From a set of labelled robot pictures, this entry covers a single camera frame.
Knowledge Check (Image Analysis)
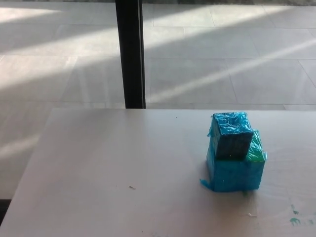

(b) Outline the black window frame post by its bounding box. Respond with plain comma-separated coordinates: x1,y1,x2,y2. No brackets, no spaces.
115,0,147,109

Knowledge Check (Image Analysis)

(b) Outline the big blue wrapped cube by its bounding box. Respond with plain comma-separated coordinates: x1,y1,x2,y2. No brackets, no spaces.
199,129,269,193

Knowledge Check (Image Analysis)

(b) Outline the small blue cube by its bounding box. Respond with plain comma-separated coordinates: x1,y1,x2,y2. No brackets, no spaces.
205,111,254,160

